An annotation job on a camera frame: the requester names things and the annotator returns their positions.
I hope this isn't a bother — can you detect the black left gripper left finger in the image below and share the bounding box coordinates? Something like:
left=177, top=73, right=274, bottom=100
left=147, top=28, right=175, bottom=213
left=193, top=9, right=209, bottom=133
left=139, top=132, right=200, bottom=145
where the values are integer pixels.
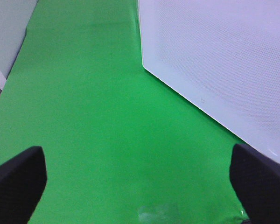
left=0, top=146, right=47, bottom=224

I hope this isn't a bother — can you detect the white microwave door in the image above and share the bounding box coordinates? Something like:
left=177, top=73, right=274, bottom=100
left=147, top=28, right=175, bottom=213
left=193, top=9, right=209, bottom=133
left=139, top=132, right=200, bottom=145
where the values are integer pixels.
left=138, top=0, right=280, bottom=164

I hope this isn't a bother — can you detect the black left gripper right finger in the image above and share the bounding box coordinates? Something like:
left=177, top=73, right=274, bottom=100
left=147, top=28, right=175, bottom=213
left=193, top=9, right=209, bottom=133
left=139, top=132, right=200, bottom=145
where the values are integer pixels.
left=229, top=143, right=280, bottom=224

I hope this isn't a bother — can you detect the green table mat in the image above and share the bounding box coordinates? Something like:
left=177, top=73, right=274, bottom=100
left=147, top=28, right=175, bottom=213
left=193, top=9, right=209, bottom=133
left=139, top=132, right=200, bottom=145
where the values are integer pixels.
left=0, top=0, right=247, bottom=224

